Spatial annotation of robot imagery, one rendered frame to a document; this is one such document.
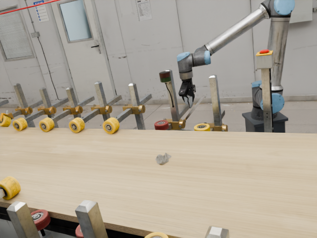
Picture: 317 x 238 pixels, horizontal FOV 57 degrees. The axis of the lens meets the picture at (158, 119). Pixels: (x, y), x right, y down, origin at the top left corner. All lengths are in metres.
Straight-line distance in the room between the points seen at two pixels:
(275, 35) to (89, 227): 1.65
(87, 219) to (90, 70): 4.87
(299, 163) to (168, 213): 0.51
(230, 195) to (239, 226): 0.15
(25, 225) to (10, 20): 5.87
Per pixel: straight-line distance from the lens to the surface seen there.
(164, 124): 1.61
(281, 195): 1.02
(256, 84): 2.23
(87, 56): 5.42
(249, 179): 1.09
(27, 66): 6.51
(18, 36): 6.50
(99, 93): 1.92
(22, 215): 0.85
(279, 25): 2.01
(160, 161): 1.24
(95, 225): 0.68
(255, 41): 4.23
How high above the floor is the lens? 1.51
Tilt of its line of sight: 21 degrees down
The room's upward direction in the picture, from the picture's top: 11 degrees counter-clockwise
